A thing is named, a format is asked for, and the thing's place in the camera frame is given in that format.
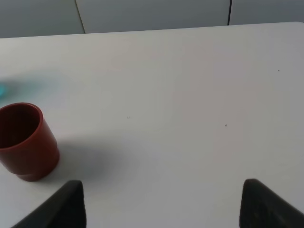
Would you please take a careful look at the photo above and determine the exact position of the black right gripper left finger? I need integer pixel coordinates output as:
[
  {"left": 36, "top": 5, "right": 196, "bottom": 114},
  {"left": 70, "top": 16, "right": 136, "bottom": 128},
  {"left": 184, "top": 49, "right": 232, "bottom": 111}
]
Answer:
[{"left": 14, "top": 180, "right": 87, "bottom": 228}]

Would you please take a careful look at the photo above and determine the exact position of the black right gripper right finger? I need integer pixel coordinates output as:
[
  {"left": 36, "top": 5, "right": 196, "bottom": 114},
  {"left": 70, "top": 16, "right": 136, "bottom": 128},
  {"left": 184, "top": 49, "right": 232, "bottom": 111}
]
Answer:
[{"left": 239, "top": 179, "right": 304, "bottom": 228}]

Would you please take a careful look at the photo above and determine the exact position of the teal translucent plastic cup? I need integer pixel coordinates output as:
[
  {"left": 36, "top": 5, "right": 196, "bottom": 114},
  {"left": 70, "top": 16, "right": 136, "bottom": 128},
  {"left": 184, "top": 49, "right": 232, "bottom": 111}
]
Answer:
[{"left": 0, "top": 83, "right": 9, "bottom": 98}]

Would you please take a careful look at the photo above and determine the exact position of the red plastic cup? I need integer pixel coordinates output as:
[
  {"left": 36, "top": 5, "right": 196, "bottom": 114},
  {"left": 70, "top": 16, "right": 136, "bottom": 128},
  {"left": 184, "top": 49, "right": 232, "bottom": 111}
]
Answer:
[{"left": 0, "top": 103, "right": 60, "bottom": 181}]

